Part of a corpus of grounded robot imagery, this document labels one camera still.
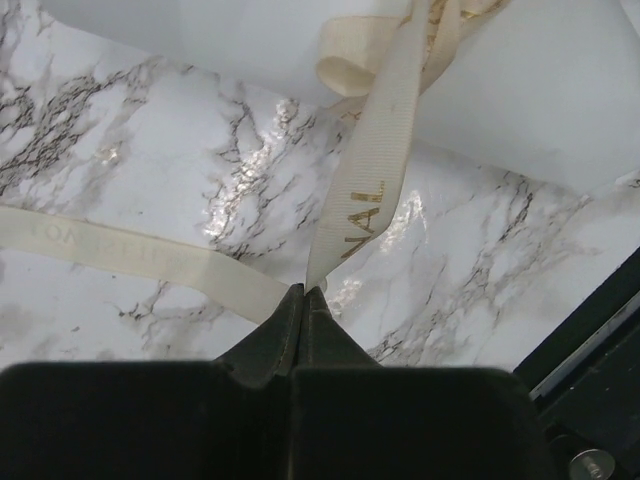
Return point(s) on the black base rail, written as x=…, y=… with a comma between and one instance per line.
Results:
x=584, y=381

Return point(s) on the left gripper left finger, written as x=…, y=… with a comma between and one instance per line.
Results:
x=224, y=418

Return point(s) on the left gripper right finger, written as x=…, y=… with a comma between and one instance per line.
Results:
x=355, y=419

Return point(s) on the cream ribbon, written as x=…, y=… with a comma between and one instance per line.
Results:
x=379, y=66

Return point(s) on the white wrapping paper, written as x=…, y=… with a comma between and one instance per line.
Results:
x=546, y=89

